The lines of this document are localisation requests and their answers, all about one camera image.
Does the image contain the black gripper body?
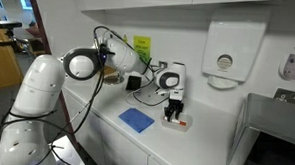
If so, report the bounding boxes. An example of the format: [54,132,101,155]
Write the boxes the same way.
[163,98,186,117]

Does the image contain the red and white marker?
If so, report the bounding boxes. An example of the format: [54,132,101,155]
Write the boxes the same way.
[163,115,188,126]

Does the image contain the clear plastic tray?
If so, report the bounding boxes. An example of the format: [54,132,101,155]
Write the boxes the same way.
[159,111,194,134]

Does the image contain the blue folded cloth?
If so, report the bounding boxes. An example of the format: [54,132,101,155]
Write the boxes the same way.
[117,106,156,135]

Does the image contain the small black holder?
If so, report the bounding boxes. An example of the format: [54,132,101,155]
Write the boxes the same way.
[125,75,144,92]

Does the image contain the white base cabinets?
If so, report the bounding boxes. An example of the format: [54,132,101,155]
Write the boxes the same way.
[59,88,191,165]

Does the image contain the green clean after use poster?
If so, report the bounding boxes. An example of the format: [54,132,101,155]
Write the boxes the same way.
[131,35,153,65]

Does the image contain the white paper towel dispenser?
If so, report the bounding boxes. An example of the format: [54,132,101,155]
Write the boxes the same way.
[200,20,268,93]

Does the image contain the yellow warning sticker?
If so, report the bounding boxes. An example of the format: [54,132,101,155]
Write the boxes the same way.
[121,33,130,45]

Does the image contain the stainless steel microwave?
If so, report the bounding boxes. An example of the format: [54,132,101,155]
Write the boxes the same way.
[226,91,295,165]

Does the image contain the white robot stand platform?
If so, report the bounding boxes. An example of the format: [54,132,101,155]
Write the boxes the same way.
[49,133,90,165]

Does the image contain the wooden door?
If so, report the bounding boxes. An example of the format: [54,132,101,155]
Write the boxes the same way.
[0,0,27,94]

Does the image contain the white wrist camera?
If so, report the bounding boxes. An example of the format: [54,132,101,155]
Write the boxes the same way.
[154,87,170,96]

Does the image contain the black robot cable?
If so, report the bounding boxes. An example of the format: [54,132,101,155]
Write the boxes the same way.
[123,77,171,108]

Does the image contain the white wall cabinets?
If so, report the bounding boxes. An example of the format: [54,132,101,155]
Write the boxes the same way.
[79,0,295,23]

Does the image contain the dark wall socket panel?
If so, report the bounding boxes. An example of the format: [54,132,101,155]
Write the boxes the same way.
[273,87,295,108]

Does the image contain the black camera on tripod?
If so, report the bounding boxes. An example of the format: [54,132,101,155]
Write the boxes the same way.
[0,18,24,49]

